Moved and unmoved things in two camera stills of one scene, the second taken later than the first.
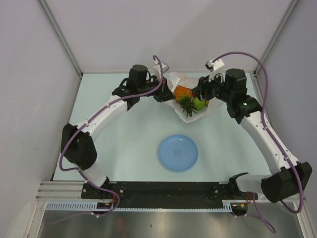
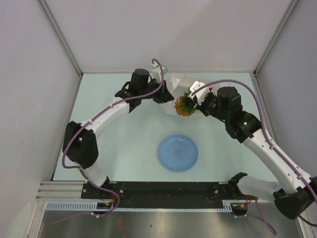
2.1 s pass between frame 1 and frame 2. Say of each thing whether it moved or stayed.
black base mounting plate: stayed
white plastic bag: moved
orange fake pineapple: moved
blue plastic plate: stayed
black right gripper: moved
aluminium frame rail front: stayed
